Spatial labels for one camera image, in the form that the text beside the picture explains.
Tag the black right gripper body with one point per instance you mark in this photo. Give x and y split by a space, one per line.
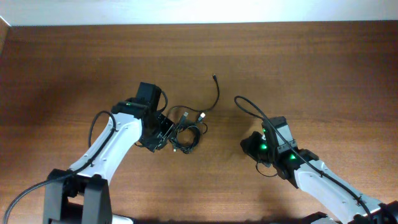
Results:
257 148

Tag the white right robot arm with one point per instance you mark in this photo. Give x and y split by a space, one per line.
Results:
275 147

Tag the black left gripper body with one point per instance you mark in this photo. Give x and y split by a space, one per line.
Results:
157 136

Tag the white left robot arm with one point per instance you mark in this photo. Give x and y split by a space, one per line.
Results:
81 193

